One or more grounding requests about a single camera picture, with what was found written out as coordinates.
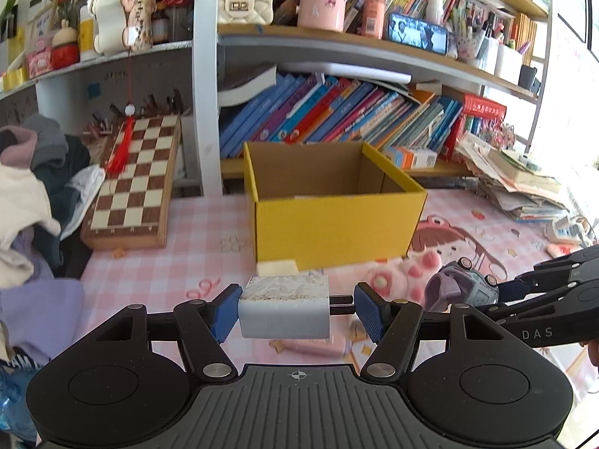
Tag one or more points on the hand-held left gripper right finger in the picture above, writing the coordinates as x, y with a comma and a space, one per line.
369, 311

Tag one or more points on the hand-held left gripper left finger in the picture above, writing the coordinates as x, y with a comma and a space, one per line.
225, 311

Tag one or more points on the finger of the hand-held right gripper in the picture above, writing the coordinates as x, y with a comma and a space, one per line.
571, 266
561, 301

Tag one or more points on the white usb charger block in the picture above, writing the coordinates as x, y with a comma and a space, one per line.
283, 311

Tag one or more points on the pink plush paw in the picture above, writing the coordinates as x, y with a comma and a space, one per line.
412, 271

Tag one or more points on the yellow cardboard box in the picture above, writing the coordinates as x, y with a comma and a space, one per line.
327, 229

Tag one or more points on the grey toy car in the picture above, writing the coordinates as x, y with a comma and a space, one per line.
461, 285

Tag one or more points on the pink checked desktop mat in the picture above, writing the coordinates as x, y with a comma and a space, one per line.
187, 262

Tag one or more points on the stack of papers and books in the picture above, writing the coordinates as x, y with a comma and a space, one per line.
514, 182

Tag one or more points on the wooden folding chessboard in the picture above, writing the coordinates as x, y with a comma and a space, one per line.
135, 182

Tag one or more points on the orange white small carton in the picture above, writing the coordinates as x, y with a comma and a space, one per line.
412, 156

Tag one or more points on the white cloth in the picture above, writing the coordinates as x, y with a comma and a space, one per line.
86, 196

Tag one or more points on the red thick dictionary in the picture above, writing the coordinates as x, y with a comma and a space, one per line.
482, 108

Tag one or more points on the lilac garment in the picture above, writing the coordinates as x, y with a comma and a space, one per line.
37, 308

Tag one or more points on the red tassel charm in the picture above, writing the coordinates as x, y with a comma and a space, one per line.
122, 147

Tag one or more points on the row of blue children's books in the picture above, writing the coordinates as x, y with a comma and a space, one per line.
327, 112

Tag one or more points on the white shelf unit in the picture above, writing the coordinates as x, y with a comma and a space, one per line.
206, 103

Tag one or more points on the white pen holder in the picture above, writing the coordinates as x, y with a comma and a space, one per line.
509, 63

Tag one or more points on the dark garment pile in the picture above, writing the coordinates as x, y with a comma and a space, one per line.
56, 159

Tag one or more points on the blue water jug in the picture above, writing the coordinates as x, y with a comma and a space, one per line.
16, 407

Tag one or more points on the white desk lamp bar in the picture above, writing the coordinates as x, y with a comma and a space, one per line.
346, 71

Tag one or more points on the blue phone with lit screen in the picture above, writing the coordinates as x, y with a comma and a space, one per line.
416, 32

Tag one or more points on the peach pump bottle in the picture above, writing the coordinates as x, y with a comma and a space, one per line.
373, 9

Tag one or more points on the red round figurine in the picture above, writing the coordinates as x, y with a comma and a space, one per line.
65, 49

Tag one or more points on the pink printed box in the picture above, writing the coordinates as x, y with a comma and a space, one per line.
40, 61

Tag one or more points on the small yellow box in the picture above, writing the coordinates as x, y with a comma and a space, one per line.
14, 79

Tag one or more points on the white lucky cat figurine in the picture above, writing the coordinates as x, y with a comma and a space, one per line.
117, 14

